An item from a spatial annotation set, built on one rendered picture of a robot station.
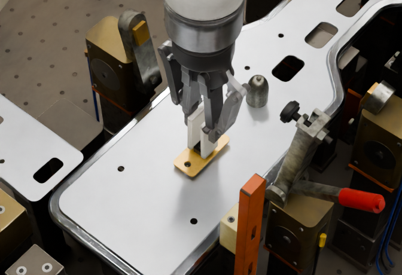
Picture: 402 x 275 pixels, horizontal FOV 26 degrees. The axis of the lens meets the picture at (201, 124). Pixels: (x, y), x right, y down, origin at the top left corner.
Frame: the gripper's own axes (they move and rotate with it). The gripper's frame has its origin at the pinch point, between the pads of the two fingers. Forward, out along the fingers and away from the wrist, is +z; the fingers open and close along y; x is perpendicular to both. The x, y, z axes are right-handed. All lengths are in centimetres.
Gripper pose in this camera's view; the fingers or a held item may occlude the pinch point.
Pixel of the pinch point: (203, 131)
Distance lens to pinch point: 116.6
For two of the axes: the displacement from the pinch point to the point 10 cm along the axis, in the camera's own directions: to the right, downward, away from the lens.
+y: -7.7, -5.1, 3.8
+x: -6.4, 6.2, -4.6
